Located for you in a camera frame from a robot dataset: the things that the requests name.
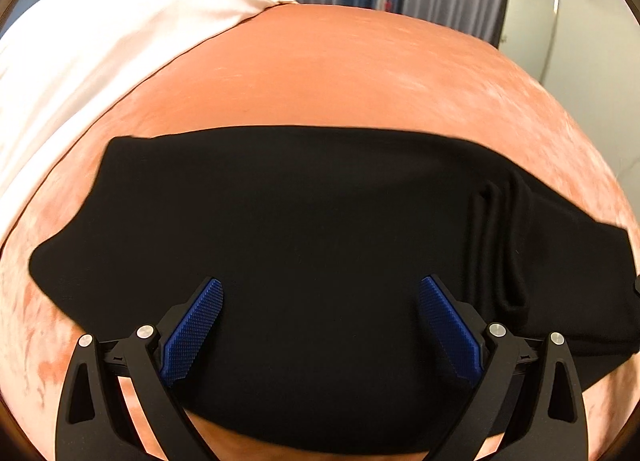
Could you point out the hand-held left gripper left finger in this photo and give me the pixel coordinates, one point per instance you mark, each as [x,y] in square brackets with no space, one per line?
[192,326]

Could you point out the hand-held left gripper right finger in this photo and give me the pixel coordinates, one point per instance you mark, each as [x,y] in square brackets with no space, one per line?
[450,326]

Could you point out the black pants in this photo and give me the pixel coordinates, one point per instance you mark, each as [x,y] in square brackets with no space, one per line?
[300,216]

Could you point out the standing mirror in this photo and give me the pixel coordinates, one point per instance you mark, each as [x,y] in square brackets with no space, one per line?
[530,16]

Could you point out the white duvet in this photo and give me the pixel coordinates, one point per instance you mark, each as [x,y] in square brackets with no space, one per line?
[100,41]

